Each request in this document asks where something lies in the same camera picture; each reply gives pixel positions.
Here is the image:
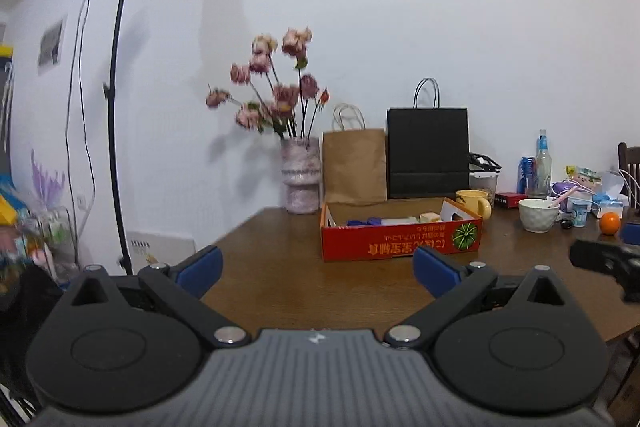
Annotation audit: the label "blue soda can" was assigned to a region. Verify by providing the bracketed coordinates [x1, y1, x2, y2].
[516, 156, 536, 195]

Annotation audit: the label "clear plastic bottle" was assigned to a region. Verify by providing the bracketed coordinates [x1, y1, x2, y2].
[533, 129, 552, 198]

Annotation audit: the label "red small box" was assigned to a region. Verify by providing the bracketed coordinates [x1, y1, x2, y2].
[495, 193, 527, 209]

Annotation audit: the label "pink marbled vase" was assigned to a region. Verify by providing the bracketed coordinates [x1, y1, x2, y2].
[281, 138, 322, 215]

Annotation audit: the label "dried pink flowers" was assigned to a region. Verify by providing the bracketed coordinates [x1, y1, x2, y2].
[205, 27, 330, 140]

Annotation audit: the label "yogurt cup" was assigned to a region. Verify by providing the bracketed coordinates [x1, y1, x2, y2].
[570, 197, 592, 228]

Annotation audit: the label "black paper bag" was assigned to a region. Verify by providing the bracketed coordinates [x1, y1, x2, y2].
[386, 78, 470, 199]

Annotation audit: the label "red cardboard box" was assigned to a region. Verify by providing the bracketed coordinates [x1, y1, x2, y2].
[320, 197, 483, 261]

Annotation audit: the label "white ceramic bowl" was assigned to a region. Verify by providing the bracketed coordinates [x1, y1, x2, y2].
[518, 198, 560, 233]

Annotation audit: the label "yellow mug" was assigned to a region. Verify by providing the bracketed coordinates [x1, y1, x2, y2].
[456, 188, 492, 220]

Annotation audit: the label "dark wooden chair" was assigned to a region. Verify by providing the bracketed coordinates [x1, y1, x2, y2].
[617, 142, 640, 211]

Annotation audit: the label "cream cube block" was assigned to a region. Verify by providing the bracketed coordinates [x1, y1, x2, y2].
[419, 212, 442, 223]

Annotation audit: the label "brown paper bag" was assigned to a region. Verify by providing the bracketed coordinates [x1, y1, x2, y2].
[322, 103, 387, 205]

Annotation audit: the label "orange fruit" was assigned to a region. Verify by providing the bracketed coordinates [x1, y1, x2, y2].
[599, 211, 622, 236]

